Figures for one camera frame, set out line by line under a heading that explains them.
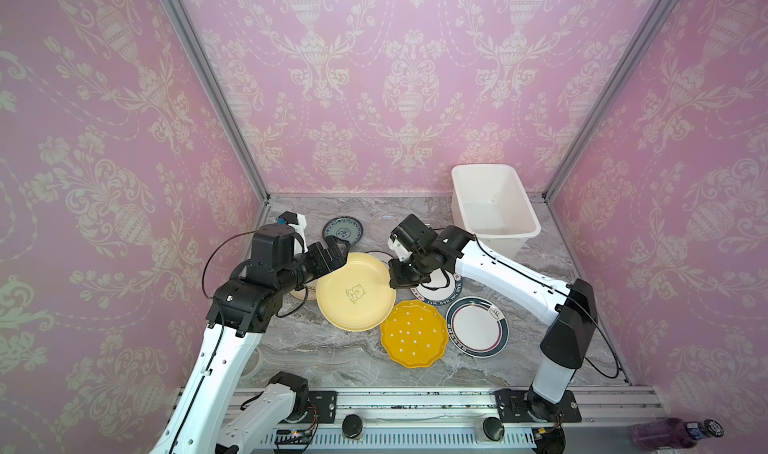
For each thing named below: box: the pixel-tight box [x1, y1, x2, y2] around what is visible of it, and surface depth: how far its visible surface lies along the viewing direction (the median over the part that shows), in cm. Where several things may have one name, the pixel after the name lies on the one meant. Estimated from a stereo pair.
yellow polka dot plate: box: [380, 300, 449, 369], surface depth 87 cm
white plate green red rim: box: [445, 296, 510, 359], surface depth 87 cm
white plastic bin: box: [451, 164, 541, 258], surface depth 111 cm
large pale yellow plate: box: [316, 252, 397, 333], surface depth 76 cm
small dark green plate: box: [322, 216, 364, 245], surface depth 112 cm
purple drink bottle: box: [631, 418, 725, 450], surface depth 61 cm
